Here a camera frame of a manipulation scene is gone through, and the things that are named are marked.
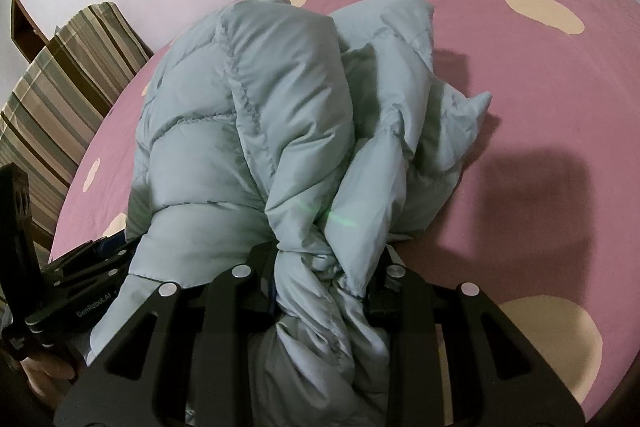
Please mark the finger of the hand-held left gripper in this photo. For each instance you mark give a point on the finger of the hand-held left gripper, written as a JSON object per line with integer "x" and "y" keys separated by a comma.
{"x": 100, "y": 264}
{"x": 107, "y": 245}

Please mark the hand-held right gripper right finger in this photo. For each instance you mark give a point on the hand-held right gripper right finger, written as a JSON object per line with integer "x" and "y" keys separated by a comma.
{"x": 382, "y": 294}

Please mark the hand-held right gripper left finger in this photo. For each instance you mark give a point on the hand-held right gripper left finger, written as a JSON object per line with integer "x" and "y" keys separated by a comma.
{"x": 260, "y": 279}

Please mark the light blue puffer jacket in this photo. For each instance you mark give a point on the light blue puffer jacket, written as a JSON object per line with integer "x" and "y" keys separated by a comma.
{"x": 280, "y": 107}

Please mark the person's left hand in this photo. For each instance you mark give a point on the person's left hand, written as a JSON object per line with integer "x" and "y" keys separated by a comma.
{"x": 47, "y": 369}

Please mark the striped cloth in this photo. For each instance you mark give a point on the striped cloth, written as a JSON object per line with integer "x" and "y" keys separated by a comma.
{"x": 60, "y": 107}

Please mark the brown wooden board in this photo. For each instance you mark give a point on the brown wooden board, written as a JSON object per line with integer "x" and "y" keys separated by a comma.
{"x": 22, "y": 27}

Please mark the pink polka dot bed sheet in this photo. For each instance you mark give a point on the pink polka dot bed sheet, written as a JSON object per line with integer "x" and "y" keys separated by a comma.
{"x": 500, "y": 82}

